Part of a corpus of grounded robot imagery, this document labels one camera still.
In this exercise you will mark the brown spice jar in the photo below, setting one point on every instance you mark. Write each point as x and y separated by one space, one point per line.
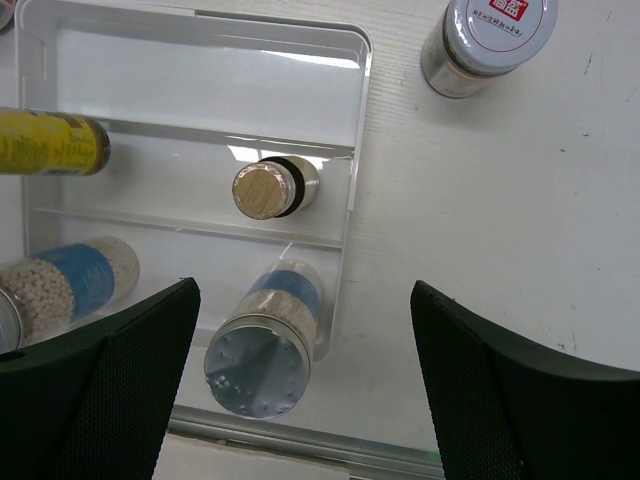
476 42

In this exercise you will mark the white divided tray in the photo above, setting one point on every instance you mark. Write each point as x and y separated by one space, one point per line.
190 97

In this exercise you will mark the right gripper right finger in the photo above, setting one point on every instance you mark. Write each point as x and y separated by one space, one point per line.
506 407

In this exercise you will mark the white silver-cap bottle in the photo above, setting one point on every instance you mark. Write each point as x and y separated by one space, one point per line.
258 363
46 293

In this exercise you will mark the yellow small bottle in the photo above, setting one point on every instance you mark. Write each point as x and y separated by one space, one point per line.
52 143
275 187

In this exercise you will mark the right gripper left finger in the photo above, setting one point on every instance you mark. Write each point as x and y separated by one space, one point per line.
95 403

